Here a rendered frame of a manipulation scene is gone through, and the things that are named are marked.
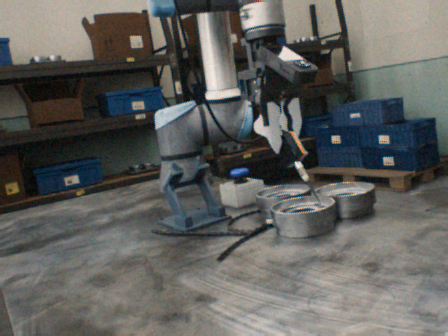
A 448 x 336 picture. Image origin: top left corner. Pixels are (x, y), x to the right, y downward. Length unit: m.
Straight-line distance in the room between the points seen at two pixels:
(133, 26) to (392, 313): 4.08
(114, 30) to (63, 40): 0.62
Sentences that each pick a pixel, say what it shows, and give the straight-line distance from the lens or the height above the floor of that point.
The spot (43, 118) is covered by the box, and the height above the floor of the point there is 1.07.
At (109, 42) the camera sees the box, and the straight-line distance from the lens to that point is 4.37.
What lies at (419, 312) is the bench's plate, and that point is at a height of 0.80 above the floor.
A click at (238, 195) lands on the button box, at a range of 0.98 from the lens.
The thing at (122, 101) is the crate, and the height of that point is 1.13.
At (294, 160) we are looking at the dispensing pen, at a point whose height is 0.91.
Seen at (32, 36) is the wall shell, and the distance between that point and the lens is 4.78.
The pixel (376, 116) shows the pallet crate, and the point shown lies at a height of 0.66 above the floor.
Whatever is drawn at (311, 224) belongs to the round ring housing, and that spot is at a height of 0.82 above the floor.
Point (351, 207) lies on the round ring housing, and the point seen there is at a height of 0.82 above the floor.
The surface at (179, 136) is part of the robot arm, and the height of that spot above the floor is 0.95.
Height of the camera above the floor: 1.03
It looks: 5 degrees down
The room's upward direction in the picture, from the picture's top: 8 degrees counter-clockwise
